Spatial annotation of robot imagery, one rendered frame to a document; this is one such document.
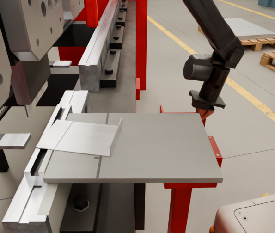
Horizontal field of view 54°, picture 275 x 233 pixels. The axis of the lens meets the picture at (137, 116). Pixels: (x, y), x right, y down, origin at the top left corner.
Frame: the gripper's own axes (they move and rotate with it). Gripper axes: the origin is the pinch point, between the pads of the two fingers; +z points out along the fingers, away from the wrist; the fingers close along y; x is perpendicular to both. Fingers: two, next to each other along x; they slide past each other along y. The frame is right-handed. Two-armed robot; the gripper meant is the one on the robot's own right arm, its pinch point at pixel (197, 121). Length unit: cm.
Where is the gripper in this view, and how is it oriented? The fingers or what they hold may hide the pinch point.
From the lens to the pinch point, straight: 89.1
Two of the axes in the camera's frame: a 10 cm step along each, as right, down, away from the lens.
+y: -9.7, -1.7, -1.7
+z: -2.3, 8.2, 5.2
